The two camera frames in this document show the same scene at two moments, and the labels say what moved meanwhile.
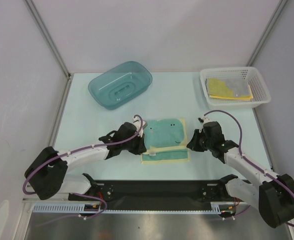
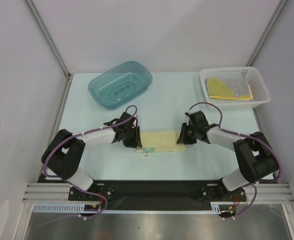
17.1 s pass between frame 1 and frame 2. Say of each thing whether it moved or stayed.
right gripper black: moved
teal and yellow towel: moved
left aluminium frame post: stayed
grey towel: stayed
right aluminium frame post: stayed
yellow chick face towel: stayed
